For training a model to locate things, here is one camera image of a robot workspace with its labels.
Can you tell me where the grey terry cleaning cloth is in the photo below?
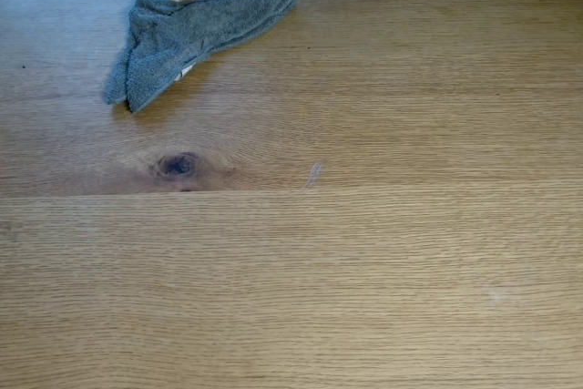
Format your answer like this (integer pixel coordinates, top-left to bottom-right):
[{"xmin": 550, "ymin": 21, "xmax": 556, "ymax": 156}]
[{"xmin": 104, "ymin": 0, "xmax": 300, "ymax": 115}]

